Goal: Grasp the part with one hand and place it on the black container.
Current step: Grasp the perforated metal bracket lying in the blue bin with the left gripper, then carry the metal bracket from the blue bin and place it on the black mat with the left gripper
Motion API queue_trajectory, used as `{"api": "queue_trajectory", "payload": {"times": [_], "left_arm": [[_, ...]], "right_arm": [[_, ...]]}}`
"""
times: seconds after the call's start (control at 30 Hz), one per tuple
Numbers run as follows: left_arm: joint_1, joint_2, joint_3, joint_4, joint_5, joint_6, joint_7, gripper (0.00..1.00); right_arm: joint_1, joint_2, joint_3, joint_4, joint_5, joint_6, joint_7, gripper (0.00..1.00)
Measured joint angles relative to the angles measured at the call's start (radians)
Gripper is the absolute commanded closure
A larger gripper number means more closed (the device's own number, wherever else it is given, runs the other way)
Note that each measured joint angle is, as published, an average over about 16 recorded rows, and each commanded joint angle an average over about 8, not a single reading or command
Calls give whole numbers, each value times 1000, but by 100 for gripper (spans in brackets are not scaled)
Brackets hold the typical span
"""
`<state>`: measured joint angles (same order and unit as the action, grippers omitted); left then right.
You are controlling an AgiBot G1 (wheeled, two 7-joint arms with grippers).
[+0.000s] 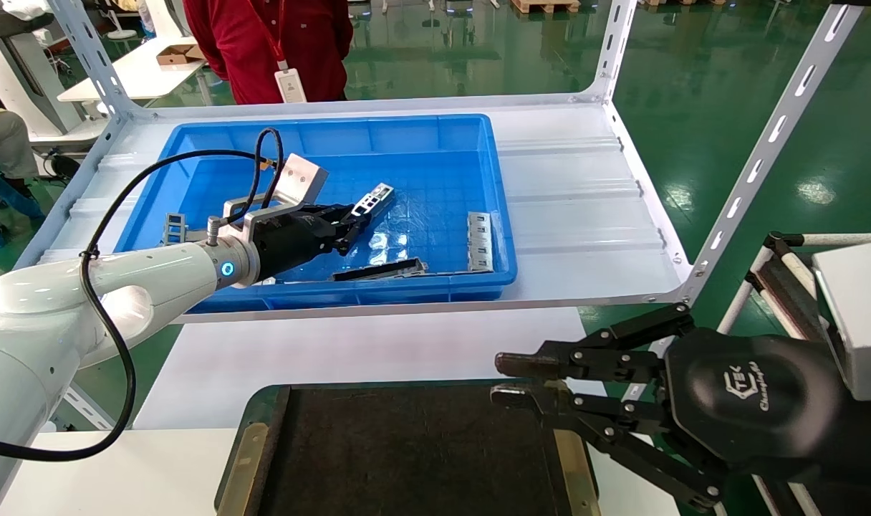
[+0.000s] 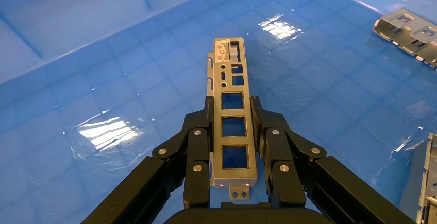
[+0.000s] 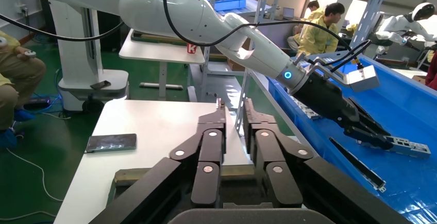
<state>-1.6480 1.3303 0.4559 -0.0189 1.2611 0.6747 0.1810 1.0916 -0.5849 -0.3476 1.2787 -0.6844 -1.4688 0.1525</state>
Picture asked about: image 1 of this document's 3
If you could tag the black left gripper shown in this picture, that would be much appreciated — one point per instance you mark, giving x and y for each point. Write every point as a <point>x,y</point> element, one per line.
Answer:
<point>292,240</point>

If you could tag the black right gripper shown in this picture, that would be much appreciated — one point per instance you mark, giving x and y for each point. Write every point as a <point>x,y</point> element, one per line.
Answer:
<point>751,401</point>

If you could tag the silver bracket with square holes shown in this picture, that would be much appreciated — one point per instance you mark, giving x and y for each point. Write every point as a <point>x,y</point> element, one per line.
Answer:
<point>373,198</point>

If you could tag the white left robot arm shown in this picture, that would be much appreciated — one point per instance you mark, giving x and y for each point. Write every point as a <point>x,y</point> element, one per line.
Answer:
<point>120,279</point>

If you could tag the black felt-lined container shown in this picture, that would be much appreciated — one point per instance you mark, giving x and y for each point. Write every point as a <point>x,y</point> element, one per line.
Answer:
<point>414,451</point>

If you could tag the long black metal strip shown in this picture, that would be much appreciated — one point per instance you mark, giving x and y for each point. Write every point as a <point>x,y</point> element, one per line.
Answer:
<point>378,271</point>

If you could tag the blue plastic bin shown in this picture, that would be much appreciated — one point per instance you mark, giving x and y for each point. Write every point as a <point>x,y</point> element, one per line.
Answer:
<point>435,136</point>

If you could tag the white ID badge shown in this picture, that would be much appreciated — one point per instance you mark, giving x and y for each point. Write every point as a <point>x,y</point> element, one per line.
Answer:
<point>290,86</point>

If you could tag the white slotted-angle rack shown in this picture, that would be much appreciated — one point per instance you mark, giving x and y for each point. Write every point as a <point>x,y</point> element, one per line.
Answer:
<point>579,215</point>

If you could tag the person in red shirt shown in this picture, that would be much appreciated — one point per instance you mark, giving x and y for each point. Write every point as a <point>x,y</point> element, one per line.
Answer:
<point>306,36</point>

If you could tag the small open cardboard box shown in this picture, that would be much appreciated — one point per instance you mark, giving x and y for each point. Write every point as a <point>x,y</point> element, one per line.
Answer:
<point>177,54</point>

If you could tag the white desk with cardboard box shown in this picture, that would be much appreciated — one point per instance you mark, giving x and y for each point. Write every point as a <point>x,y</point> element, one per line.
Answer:
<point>131,75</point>

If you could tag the wooden pallet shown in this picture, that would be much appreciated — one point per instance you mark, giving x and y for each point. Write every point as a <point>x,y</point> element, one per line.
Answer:
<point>546,6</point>

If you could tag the seated person with shoe covers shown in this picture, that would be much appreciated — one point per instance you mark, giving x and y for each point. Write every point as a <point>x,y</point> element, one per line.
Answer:
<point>6,143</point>

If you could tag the white machine base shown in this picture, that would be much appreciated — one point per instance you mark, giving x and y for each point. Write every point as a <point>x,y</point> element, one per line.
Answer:
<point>16,64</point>

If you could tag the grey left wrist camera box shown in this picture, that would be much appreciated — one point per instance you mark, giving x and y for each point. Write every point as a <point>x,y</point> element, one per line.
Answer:
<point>299,179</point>

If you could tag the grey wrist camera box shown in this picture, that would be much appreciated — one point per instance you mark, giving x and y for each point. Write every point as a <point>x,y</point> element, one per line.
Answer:
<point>862,315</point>
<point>299,179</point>

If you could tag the silver notched metal bracket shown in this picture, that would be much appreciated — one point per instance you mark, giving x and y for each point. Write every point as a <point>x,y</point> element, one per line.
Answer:
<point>480,242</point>

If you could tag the grey perforated upright bracket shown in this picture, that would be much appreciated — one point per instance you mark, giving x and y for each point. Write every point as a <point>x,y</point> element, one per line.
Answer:
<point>175,228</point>

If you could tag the white tube cart frame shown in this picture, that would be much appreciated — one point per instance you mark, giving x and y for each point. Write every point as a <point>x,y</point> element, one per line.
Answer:
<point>772,276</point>

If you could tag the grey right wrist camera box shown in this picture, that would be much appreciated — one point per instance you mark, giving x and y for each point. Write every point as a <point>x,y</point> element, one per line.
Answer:
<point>862,315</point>

